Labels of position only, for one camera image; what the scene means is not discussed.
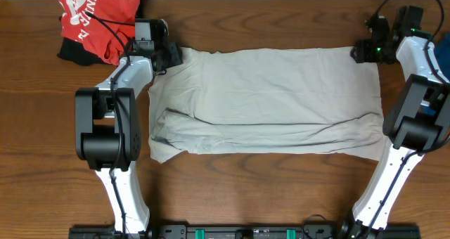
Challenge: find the blue t-shirt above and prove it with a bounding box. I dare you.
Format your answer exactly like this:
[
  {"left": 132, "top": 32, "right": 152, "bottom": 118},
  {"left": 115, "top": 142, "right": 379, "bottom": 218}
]
[{"left": 434, "top": 32, "right": 449, "bottom": 79}]

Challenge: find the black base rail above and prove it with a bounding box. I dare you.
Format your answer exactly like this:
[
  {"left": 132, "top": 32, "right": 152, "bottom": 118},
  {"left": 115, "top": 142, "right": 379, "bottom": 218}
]
[{"left": 67, "top": 221, "right": 422, "bottom": 239}]

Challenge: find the black folded garment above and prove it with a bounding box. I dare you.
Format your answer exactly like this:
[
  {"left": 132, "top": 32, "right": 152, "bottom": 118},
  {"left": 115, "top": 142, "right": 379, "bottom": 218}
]
[{"left": 56, "top": 0, "right": 145, "bottom": 67}]

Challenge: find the left black cable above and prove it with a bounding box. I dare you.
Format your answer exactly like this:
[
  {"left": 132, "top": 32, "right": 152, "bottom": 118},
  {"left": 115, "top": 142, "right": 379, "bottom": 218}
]
[{"left": 84, "top": 11, "right": 141, "bottom": 239}]

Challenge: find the red printed t-shirt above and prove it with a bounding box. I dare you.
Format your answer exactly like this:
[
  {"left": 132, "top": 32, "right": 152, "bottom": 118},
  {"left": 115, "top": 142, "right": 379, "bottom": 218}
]
[{"left": 58, "top": 0, "right": 141, "bottom": 66}]

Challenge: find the beige t-shirt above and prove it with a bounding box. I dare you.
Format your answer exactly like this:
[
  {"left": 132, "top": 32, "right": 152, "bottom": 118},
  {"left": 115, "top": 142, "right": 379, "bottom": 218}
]
[{"left": 148, "top": 47, "right": 385, "bottom": 162}]

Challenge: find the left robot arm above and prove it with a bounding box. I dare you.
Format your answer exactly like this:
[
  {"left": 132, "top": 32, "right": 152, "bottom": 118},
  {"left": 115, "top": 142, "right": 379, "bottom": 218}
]
[{"left": 68, "top": 42, "right": 183, "bottom": 238}]

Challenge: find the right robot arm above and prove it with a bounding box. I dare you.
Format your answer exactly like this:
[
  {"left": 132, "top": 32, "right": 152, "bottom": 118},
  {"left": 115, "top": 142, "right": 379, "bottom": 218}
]
[{"left": 337, "top": 6, "right": 449, "bottom": 238}]

